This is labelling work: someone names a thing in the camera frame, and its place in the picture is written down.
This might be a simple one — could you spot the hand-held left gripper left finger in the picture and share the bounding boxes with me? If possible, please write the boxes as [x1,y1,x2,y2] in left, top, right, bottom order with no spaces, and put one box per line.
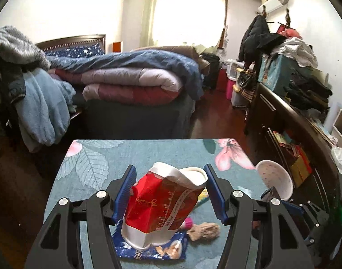
[24,165,138,269]

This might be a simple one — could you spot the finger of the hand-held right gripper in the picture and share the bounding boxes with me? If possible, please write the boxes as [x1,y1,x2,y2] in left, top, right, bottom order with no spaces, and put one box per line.
[260,186,304,216]

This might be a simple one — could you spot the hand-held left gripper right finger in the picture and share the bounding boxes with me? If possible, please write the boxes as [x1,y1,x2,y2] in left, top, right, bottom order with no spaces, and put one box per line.
[203,163,313,269]

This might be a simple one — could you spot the red and white snack bag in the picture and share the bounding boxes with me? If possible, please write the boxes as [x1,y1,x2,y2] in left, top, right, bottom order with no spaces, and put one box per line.
[121,162,208,250]

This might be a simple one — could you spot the white perforated bowl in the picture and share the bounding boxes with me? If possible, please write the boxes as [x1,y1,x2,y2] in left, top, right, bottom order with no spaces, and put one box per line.
[256,160,294,202]

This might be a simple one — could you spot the blue snack packet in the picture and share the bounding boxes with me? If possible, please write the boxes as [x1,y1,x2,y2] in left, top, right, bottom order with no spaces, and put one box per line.
[113,220,188,260]

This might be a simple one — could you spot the yellow green wrapper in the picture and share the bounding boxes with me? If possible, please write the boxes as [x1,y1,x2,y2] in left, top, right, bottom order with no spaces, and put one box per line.
[196,188,209,208]

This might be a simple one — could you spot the small brown doll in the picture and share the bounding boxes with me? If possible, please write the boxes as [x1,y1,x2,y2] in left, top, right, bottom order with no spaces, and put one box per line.
[187,222,221,242]

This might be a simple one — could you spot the stack of colourful books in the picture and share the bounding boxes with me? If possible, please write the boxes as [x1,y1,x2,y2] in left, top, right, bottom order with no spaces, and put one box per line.
[272,131,313,188]

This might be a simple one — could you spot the teal floral tablecloth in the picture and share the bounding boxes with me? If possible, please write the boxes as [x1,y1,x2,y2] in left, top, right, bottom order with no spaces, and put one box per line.
[43,138,275,269]

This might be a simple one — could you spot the bed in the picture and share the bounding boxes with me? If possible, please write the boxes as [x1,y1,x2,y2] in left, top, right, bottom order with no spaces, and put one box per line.
[73,90,197,141]

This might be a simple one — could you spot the white framed panel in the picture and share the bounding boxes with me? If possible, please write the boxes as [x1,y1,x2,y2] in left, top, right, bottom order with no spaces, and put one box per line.
[329,84,342,146]

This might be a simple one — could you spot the dark wooden cabinet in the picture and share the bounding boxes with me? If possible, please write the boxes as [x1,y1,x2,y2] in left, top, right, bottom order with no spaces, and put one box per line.
[244,82,342,210]

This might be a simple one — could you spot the pink plastic bin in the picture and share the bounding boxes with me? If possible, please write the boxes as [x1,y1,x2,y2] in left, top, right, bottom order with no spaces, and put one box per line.
[225,77,239,100]

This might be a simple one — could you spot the folded pink white quilt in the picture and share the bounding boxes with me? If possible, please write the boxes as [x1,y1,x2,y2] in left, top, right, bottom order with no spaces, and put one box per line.
[49,68,185,107]

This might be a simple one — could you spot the red box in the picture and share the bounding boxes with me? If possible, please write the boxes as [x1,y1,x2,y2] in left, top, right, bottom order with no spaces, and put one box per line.
[215,68,228,92]

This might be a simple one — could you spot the dark folded clothes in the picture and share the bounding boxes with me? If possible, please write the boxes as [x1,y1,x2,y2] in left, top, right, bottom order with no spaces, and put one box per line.
[283,72,333,111]

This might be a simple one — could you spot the black handbag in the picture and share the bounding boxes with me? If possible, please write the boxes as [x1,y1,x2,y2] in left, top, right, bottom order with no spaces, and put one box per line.
[235,70,257,90]

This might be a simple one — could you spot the light blue fleece garment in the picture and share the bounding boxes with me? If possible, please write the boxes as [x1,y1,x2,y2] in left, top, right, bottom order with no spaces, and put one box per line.
[16,69,77,153]

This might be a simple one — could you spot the clear storage box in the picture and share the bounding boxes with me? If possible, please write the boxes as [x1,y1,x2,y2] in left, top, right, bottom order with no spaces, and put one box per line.
[226,59,247,80]

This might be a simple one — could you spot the black suitcase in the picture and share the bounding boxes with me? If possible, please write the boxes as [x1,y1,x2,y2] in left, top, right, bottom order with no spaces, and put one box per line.
[200,53,220,90]

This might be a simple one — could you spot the teal printed box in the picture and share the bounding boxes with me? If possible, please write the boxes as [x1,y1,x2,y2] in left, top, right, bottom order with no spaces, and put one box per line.
[257,53,314,96]

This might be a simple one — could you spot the blue star print pillow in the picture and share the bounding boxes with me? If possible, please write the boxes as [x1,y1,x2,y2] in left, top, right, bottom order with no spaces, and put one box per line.
[45,43,105,58]

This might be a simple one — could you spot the pile of white clothes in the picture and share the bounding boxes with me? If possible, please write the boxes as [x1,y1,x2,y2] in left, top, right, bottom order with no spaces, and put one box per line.
[269,37,319,68]

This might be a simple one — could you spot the dark jacket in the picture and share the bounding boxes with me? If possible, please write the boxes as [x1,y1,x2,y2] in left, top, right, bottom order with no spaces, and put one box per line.
[0,59,27,110]

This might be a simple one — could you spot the black hanging coat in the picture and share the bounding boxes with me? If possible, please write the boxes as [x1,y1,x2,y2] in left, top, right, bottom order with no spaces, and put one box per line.
[238,14,285,63]

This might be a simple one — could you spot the dark wooden headboard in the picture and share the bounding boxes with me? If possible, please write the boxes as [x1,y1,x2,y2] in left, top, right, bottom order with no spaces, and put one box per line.
[36,34,106,55]

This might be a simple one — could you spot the red cloth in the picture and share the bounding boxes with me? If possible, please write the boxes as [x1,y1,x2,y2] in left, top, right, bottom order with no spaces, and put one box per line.
[277,24,303,40]

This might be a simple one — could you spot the sheer pale curtain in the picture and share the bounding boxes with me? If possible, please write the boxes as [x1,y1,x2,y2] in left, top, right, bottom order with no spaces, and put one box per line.
[139,0,160,48]

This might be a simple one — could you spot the bright window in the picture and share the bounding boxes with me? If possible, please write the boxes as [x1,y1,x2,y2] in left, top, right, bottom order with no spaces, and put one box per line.
[153,0,226,47]

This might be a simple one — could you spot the grey fleece blanket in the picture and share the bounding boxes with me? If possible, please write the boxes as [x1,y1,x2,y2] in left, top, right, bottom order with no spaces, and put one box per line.
[0,25,51,114]

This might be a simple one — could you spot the white air conditioner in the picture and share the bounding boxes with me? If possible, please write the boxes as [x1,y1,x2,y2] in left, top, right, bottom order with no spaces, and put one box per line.
[257,0,289,14]

